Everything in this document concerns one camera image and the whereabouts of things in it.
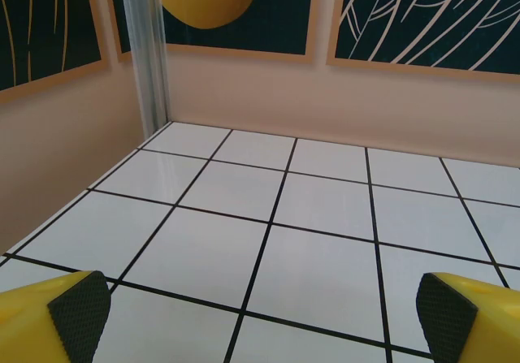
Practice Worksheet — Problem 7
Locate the pink disc golden stems panel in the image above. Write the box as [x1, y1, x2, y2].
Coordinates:
[0, 0, 111, 104]

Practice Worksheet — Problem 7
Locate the aluminium corner post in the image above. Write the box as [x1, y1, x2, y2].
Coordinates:
[120, 0, 171, 140]

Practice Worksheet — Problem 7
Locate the feather leaves dark wall panel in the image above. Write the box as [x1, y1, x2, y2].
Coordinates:
[326, 0, 520, 86]

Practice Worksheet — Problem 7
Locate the golden oval dark wall panel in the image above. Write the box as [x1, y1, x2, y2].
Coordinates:
[107, 0, 319, 66]

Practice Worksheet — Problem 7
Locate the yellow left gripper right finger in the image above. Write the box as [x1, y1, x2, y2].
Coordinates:
[415, 271, 520, 363]

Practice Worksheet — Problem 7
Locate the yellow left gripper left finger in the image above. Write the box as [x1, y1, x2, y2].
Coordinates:
[0, 270, 112, 363]

